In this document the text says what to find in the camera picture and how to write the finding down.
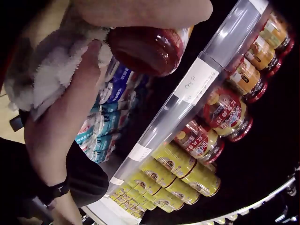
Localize person's right hand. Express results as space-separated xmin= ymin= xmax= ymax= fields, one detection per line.
xmin=24 ymin=40 xmax=102 ymax=188

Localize person's left hand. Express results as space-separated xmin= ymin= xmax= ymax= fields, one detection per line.
xmin=69 ymin=0 xmax=214 ymax=31

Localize person's right thumb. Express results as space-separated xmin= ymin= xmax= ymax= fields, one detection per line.
xmin=70 ymin=40 xmax=102 ymax=99

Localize person's left fingers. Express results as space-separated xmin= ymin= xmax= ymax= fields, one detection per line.
xmin=82 ymin=0 xmax=214 ymax=31

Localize grey white fluffy cloth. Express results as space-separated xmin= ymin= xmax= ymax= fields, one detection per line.
xmin=4 ymin=23 xmax=114 ymax=120

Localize red lid glass jar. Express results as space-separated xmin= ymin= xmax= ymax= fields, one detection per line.
xmin=107 ymin=25 xmax=195 ymax=77

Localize person's body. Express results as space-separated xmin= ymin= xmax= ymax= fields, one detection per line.
xmin=0 ymin=137 xmax=109 ymax=225

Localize full shop shelf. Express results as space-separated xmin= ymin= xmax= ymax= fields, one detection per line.
xmin=75 ymin=0 xmax=300 ymax=225

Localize black wrist band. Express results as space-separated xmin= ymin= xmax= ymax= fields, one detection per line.
xmin=43 ymin=179 xmax=71 ymax=208

